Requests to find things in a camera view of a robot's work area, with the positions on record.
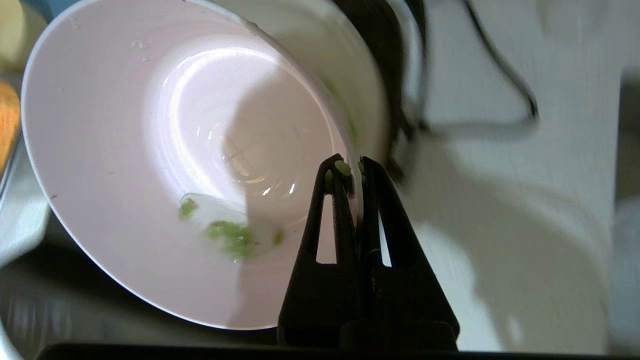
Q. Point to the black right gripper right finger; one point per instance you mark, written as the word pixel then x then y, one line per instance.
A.
pixel 410 310

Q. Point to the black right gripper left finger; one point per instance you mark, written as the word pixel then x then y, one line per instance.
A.
pixel 320 300

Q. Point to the green grains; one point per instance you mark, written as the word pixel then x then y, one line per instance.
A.
pixel 232 237

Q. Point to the green grain clump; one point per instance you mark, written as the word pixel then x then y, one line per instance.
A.
pixel 343 168

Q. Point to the pink bowl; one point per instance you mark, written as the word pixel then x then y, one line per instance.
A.
pixel 100 150

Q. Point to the white inner pot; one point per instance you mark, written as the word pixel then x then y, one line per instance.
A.
pixel 350 45

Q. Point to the yellow corn kernels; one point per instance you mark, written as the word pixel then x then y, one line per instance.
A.
pixel 7 125

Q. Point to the yellow-green small dish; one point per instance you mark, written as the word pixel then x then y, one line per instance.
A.
pixel 15 30

